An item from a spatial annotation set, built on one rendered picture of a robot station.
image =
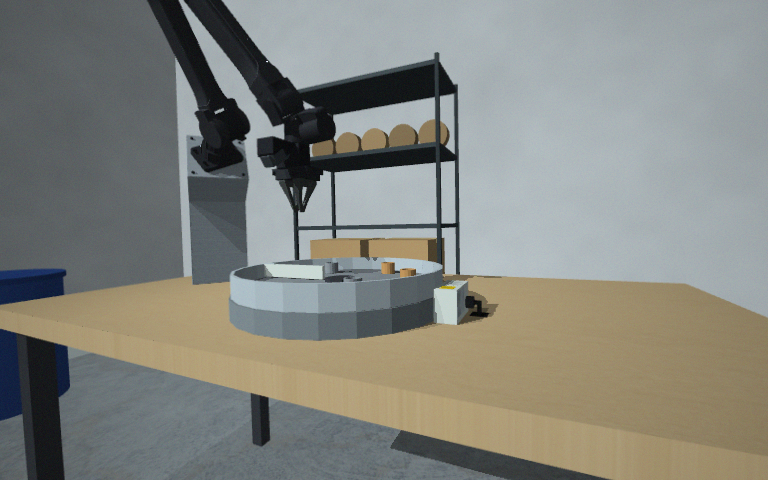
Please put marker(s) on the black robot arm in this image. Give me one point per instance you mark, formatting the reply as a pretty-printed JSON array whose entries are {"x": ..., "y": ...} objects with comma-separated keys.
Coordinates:
[{"x": 310, "y": 126}]

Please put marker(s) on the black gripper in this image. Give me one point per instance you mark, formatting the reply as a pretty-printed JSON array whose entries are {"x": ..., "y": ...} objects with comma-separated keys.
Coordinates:
[{"x": 287, "y": 178}]

